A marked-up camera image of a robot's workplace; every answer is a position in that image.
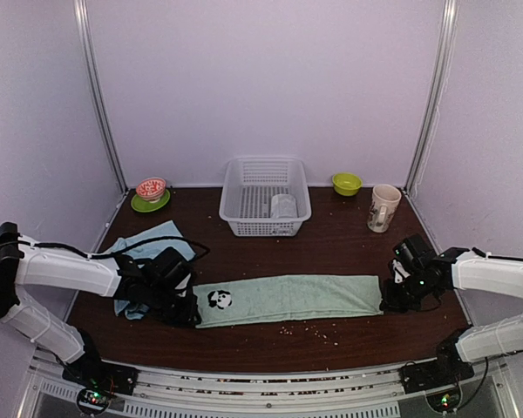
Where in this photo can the white plastic basket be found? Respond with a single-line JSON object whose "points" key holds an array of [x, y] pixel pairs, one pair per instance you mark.
{"points": [[249, 185]]}

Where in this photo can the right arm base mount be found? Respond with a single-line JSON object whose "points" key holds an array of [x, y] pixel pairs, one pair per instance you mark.
{"points": [[442, 386]]}

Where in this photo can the right aluminium frame post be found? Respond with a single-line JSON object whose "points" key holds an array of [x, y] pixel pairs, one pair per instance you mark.
{"points": [[439, 79]]}

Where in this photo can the green panda towel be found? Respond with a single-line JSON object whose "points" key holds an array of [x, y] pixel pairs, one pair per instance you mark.
{"points": [[287, 297]]}

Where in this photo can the aluminium frame post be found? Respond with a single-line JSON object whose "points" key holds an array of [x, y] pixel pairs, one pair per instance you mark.
{"points": [[439, 79], [98, 101]]}

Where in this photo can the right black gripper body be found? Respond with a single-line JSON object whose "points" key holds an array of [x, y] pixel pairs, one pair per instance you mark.
{"points": [[407, 297]]}

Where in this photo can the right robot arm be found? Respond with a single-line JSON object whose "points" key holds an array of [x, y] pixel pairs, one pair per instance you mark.
{"points": [[417, 272]]}

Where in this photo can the rolled grey towel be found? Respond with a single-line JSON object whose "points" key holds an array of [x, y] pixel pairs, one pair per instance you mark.
{"points": [[283, 206]]}

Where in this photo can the light blue towel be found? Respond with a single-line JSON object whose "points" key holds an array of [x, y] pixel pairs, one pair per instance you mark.
{"points": [[133, 310]]}

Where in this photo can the front aluminium rail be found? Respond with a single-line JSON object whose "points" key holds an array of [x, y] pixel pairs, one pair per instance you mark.
{"points": [[363, 392]]}

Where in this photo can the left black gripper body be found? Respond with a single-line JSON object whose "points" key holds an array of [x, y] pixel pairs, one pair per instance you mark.
{"points": [[168, 310]]}

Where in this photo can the cream printed mug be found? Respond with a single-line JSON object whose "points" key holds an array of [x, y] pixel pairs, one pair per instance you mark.
{"points": [[384, 202]]}

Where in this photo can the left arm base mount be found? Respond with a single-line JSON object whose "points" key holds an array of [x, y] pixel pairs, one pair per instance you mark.
{"points": [[96, 395]]}

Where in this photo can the lime green bowl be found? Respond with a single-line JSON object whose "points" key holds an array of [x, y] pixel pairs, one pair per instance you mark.
{"points": [[346, 184]]}

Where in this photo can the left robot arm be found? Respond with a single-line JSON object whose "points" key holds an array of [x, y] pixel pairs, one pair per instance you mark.
{"points": [[152, 269]]}

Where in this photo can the left aluminium frame post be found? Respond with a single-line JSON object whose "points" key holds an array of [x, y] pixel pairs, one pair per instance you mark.
{"points": [[98, 101]]}

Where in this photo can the red patterned bowl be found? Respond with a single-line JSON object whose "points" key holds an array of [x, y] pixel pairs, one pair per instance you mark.
{"points": [[151, 190]]}

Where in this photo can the green plate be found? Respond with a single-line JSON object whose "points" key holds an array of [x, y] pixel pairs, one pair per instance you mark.
{"points": [[142, 206]]}

